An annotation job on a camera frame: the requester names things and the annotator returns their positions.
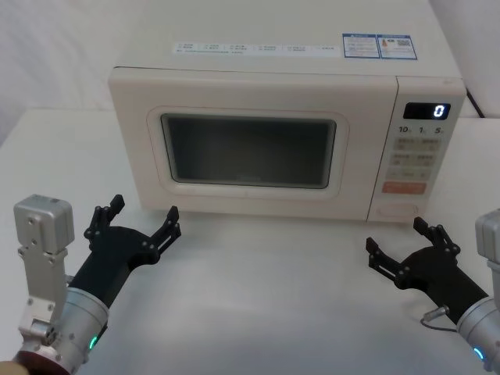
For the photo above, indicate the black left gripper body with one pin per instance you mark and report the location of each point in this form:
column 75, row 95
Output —
column 117, row 250

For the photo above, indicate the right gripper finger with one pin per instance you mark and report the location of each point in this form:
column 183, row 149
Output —
column 384, row 265
column 441, row 236

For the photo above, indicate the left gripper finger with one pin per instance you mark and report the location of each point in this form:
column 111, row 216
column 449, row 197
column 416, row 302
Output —
column 102, row 218
column 166, row 234

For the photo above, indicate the cream microwave oven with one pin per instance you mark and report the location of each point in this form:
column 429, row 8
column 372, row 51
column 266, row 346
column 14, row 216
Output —
column 250, row 86

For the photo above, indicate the white table cloth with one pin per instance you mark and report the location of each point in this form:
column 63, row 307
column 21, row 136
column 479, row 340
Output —
column 250, row 304

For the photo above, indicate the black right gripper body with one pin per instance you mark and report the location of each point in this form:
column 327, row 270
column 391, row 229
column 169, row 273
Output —
column 441, row 277

